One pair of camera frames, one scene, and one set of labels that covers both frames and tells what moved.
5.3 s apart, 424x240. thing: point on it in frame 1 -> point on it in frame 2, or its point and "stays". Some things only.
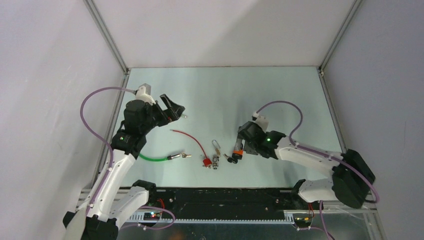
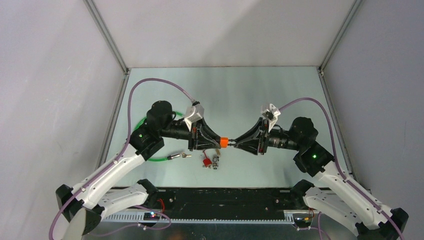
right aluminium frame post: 345,24 stays
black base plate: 220,199 stays
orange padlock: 237,154 -> 224,142
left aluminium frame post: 93,11 stays
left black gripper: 172,114 -> 201,137
